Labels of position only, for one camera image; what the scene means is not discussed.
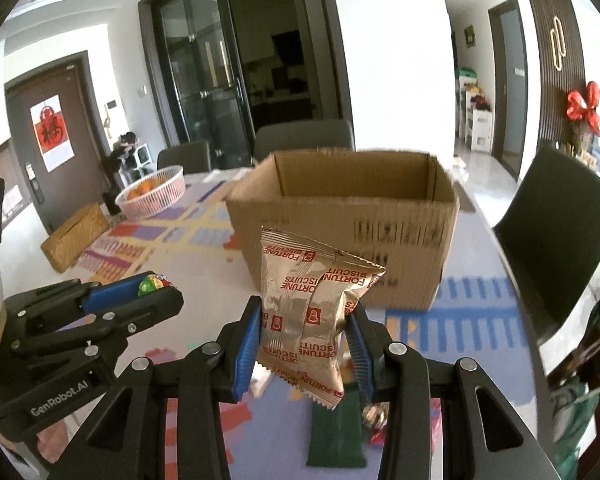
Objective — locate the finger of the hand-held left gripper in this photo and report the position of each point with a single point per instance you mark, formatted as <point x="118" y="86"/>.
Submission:
<point x="115" y="291"/>
<point x="145" y="307"/>

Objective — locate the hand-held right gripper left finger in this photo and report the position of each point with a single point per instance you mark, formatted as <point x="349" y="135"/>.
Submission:
<point x="245" y="352"/>

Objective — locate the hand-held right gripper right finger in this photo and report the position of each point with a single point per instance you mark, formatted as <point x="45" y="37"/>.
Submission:
<point x="361" y="357"/>

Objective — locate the small colourful candy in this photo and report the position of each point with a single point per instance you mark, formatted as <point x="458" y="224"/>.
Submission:
<point x="151" y="283"/>

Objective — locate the pale green candy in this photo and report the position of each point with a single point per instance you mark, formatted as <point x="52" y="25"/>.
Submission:
<point x="261" y="381"/>

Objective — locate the gold biscuit packet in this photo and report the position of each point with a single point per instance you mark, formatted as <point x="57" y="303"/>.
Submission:
<point x="305" y="310"/>

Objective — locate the red snack packet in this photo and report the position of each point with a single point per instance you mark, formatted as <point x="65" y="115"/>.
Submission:
<point x="378" y="438"/>

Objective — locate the brown cardboard box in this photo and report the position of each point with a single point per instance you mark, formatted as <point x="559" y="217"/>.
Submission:
<point x="305" y="205"/>

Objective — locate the woven wicker box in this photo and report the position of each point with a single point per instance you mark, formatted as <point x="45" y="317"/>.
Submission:
<point x="75" y="237"/>

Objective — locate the dark green snack packet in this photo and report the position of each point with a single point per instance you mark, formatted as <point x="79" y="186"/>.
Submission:
<point x="335" y="435"/>

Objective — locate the pile of oranges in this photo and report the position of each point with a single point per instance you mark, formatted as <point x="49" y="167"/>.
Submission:
<point x="142" y="190"/>

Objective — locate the white low cabinet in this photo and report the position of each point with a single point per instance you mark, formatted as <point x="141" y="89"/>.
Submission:
<point x="142" y="160"/>

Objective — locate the dark green dining chair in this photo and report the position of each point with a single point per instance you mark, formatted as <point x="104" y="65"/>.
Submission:
<point x="185" y="156"/>

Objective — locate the brown entrance door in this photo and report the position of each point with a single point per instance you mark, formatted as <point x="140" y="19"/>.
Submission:
<point x="82" y="125"/>

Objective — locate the red and white door poster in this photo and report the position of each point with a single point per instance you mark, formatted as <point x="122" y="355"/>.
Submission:
<point x="50" y="130"/>

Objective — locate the green patterned item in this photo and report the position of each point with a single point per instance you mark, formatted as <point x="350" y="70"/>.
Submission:
<point x="572" y="400"/>

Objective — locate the grey dining chair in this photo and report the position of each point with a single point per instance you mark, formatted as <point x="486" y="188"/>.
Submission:
<point x="305" y="137"/>

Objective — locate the dark round-backed chair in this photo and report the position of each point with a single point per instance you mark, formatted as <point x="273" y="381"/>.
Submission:
<point x="555" y="220"/>

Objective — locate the black-framed glass sliding door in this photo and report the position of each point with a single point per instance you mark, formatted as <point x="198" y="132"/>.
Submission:
<point x="200" y="60"/>

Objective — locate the white shelf unit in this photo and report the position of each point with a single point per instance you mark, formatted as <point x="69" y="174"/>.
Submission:
<point x="480" y="130"/>

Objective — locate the grey interior door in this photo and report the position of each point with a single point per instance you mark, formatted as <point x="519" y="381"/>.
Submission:
<point x="510" y="85"/>

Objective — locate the red bow decoration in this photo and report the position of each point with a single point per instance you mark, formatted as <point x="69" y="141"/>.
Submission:
<point x="577" y="105"/>

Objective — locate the dark slatted wall panel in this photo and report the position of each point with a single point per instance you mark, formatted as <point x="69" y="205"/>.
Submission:
<point x="540" y="100"/>

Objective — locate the small wall picture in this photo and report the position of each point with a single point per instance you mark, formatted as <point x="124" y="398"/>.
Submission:
<point x="469" y="36"/>

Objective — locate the gold wall ornament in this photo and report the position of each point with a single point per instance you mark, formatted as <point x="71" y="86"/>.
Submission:
<point x="557" y="45"/>

